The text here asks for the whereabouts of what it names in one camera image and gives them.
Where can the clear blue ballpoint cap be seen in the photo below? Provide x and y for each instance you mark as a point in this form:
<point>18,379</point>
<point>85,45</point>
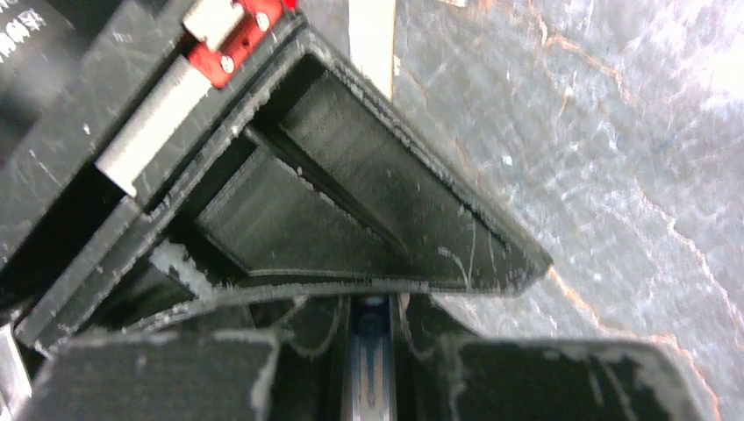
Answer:
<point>369,377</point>

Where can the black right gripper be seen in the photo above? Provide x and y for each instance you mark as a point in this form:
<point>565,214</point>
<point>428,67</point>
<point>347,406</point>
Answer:
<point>100,173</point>

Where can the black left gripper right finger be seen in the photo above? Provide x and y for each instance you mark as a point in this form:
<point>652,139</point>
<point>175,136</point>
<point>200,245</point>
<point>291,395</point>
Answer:
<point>423,328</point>

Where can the clear blue ballpoint pen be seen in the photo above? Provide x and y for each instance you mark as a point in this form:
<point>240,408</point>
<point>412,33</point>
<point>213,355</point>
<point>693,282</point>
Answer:
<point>371,30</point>

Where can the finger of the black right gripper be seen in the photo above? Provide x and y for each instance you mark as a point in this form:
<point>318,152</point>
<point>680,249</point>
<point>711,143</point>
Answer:
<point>300,180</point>

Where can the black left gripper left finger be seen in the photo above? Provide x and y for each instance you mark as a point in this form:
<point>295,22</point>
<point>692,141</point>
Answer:
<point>308,323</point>

